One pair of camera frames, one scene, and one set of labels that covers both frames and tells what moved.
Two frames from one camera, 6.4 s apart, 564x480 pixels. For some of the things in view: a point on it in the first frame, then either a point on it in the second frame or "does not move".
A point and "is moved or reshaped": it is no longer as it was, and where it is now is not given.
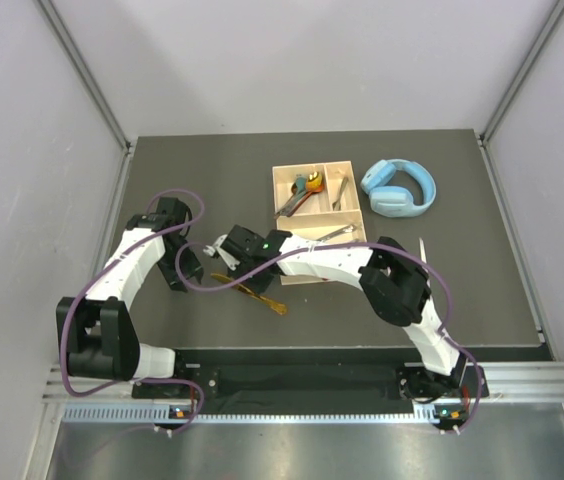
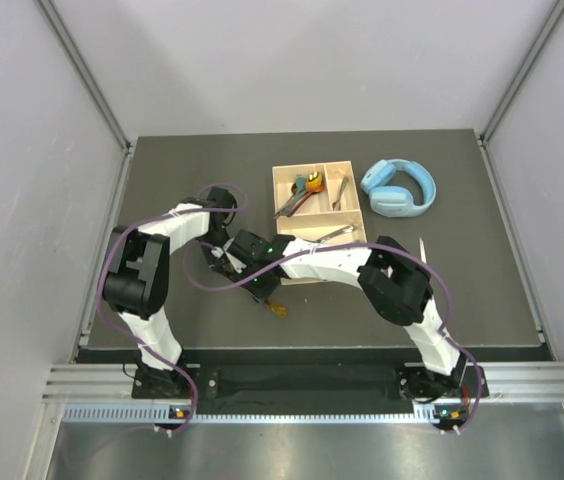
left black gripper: x=189 y=269 -> x=225 y=232
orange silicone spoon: x=314 y=184 does not move
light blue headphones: x=395 y=201 does not move
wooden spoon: x=276 y=307 is moved or reshaped
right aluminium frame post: x=560 y=10 does not move
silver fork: x=337 y=203 does not move
